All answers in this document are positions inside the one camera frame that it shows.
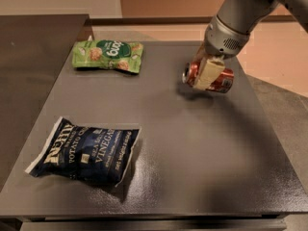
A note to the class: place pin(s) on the green snack bag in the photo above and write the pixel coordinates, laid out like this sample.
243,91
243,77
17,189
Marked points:
108,54

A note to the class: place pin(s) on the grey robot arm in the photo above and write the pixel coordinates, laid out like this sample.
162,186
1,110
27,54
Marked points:
243,15

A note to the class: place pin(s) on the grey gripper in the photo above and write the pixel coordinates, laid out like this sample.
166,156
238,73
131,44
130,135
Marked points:
221,39

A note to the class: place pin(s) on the red coke can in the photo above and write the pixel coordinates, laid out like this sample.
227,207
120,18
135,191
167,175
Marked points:
223,83

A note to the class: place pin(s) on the dark blue potato chip bag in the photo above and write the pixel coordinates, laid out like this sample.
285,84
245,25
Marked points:
99,155

